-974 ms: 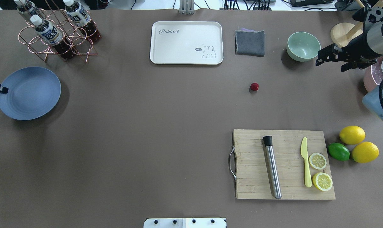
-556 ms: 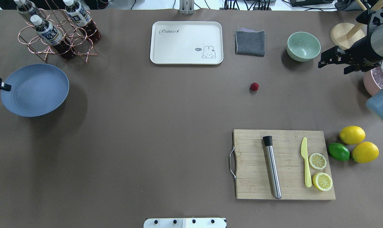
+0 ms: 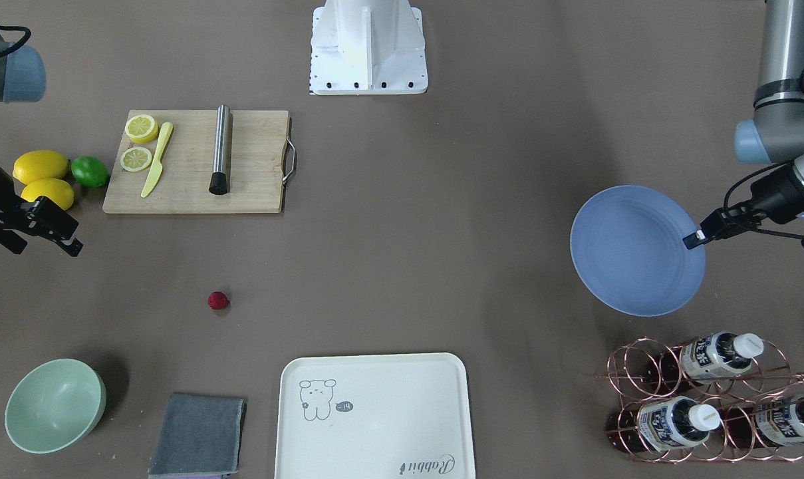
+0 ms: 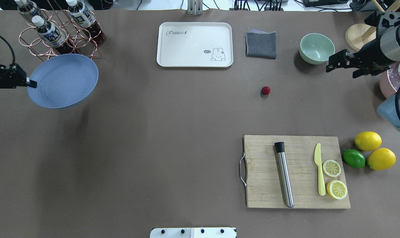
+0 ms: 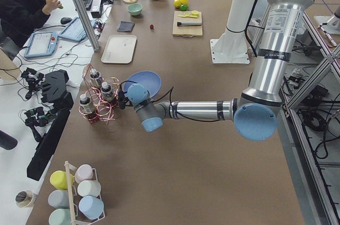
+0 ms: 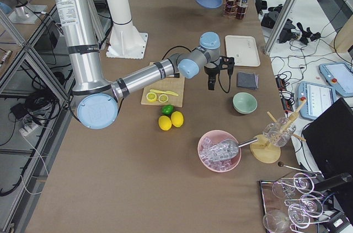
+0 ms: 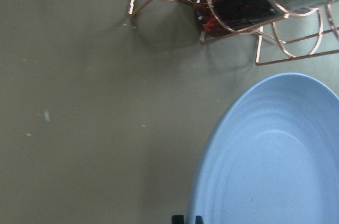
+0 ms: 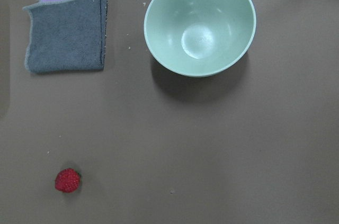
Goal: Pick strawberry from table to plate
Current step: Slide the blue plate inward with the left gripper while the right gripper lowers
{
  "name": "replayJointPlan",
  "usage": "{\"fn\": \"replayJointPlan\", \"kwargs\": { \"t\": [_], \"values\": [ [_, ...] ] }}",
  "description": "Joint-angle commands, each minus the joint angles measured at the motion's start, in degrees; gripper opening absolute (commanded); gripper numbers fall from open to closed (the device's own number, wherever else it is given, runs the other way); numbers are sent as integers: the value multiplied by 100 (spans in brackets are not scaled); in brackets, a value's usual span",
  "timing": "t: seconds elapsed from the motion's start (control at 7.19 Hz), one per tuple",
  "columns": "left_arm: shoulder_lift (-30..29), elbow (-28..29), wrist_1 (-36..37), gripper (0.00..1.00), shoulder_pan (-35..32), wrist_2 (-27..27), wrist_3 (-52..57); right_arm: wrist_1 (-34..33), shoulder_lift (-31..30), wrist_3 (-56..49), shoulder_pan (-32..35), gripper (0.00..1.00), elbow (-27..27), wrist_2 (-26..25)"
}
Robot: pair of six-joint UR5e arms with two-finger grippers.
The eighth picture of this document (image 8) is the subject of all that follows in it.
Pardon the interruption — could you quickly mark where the red strawberry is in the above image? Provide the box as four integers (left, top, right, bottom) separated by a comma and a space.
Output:
55, 168, 81, 193

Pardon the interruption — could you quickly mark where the mint green bowl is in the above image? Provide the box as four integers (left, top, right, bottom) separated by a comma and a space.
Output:
144, 0, 256, 77

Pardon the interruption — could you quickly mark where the folded grey cloth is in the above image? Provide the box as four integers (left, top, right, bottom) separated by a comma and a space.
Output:
23, 0, 108, 74

